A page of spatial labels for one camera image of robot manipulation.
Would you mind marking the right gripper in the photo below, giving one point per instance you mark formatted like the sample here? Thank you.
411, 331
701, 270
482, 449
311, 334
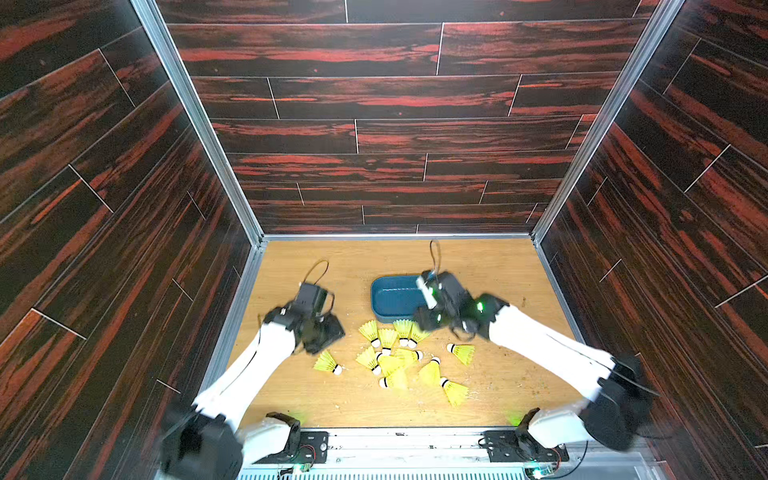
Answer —
433, 318

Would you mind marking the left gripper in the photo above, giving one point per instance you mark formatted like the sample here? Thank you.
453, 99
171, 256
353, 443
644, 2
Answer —
335, 333

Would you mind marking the aluminium front rail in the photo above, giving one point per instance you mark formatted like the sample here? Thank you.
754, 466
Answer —
452, 453

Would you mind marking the teal plastic storage box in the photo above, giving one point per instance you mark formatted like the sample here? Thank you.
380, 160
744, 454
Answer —
395, 298

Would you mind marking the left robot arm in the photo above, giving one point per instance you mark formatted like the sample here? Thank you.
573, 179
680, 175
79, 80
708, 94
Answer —
205, 439

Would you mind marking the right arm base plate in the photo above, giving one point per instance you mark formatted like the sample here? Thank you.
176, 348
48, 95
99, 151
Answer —
518, 445

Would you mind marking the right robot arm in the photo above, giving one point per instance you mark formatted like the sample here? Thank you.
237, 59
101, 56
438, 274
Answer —
616, 399

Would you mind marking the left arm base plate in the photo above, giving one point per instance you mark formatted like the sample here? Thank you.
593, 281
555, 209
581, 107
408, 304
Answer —
302, 446

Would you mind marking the yellow shuttlecock centre pile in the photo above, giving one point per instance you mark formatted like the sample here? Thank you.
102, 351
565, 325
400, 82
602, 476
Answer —
389, 364

